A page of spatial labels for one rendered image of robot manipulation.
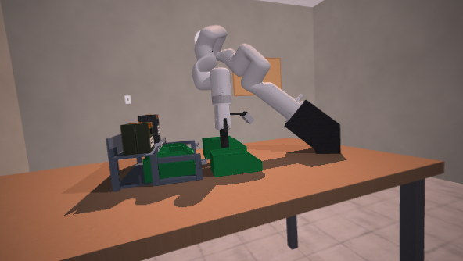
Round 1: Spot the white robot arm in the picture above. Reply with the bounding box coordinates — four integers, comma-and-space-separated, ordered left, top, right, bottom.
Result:
192, 25, 303, 123

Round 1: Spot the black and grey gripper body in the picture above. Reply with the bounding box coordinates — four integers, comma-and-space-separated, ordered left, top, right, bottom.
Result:
212, 102, 231, 130

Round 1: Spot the green bin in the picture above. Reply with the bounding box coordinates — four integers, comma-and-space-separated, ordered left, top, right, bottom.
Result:
210, 147, 261, 177
142, 151, 196, 183
158, 143, 194, 155
203, 136, 246, 159

